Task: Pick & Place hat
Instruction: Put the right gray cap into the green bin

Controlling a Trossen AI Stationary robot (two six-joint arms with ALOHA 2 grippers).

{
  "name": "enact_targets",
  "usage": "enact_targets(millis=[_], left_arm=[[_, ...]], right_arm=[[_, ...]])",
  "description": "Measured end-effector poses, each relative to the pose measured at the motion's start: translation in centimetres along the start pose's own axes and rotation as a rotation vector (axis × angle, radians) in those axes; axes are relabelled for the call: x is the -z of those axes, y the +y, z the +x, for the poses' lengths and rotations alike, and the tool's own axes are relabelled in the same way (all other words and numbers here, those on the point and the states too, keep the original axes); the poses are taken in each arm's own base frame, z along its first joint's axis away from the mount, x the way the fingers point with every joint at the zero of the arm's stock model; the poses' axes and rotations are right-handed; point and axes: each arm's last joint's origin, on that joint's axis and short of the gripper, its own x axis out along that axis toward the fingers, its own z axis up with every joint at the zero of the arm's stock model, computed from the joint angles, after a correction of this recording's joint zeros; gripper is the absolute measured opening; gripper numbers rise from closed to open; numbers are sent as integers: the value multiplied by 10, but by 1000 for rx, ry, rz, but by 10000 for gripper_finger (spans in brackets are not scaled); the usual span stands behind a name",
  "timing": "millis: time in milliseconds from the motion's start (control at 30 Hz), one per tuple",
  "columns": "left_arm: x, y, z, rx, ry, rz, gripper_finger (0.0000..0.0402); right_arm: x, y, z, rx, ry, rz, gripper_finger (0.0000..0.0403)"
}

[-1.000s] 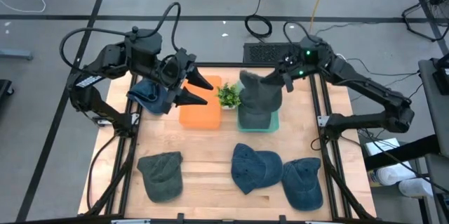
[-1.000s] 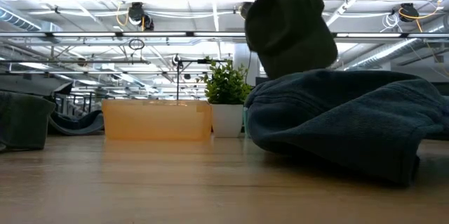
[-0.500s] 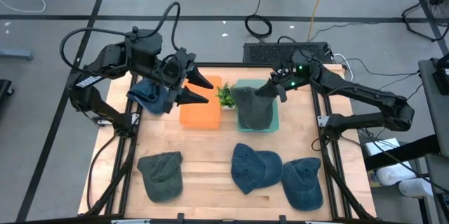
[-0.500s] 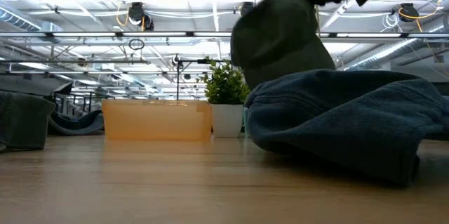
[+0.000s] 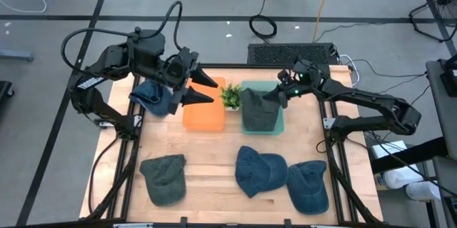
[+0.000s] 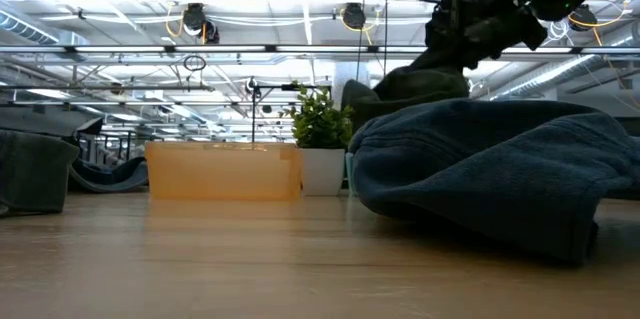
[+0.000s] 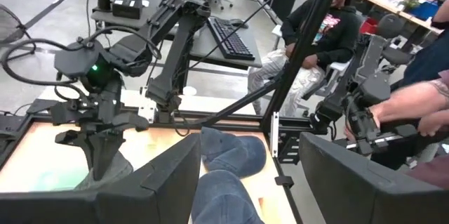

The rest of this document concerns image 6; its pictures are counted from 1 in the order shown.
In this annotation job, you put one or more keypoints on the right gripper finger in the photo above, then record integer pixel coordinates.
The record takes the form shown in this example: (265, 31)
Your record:
(450, 54)

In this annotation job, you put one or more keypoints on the dark green denim cap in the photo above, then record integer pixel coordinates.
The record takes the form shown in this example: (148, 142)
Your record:
(30, 169)
(357, 104)
(425, 86)

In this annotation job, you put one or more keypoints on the small potted green plant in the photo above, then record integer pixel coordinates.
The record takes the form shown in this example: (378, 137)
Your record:
(320, 169)

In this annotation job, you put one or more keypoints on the small black ceiling reel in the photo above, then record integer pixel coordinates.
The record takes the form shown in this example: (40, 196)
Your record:
(250, 84)

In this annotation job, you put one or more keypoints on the orange plastic bin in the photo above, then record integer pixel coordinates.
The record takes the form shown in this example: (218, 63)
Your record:
(220, 171)

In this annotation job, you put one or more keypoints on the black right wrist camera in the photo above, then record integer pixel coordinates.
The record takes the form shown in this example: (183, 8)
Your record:
(452, 9)

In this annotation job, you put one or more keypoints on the long ceiling light rail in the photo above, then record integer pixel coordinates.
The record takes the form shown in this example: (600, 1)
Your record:
(125, 49)

